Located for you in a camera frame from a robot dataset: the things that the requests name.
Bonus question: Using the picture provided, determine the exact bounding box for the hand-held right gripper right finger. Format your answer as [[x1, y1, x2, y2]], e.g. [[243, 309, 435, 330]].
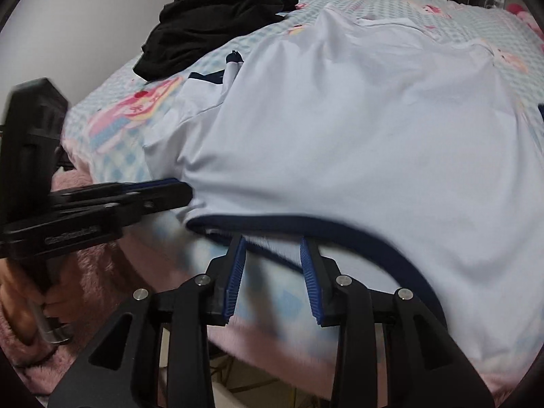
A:
[[300, 237, 496, 408]]

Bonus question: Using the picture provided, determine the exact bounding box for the checkered cartoon printed blanket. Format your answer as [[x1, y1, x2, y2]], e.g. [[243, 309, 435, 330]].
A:
[[64, 0, 544, 396]]

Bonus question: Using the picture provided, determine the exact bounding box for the person's left hand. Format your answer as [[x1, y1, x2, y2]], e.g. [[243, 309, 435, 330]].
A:
[[0, 257, 56, 347]]

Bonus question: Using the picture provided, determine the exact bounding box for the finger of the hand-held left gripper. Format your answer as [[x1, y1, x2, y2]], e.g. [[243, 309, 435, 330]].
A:
[[64, 177, 190, 194], [50, 185, 194, 226]]

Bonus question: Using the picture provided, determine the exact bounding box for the white shirt with navy trim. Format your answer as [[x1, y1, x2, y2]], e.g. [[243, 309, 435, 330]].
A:
[[142, 4, 544, 375]]

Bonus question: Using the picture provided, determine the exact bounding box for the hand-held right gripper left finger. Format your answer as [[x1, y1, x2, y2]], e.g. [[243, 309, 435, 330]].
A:
[[47, 235, 248, 408]]

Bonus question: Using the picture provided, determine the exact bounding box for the black garment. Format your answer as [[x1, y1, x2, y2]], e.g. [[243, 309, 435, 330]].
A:
[[133, 0, 300, 81]]

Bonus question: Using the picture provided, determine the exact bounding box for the pink plush toy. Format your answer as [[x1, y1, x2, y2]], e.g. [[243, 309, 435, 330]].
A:
[[506, 2, 544, 37]]

